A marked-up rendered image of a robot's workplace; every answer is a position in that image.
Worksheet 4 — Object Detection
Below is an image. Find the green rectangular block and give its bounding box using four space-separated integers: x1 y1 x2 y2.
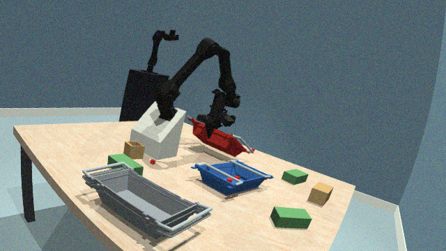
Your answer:
270 206 312 229
107 153 144 176
282 169 308 185

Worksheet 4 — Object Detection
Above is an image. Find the tan open-top box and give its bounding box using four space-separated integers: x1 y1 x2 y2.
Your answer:
123 141 145 159

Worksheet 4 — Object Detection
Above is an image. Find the blue plastic tray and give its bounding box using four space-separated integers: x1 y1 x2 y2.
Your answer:
191 160 274 195

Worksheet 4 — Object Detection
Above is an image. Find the tan rectangular block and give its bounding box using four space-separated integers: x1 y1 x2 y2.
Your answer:
307 182 334 206

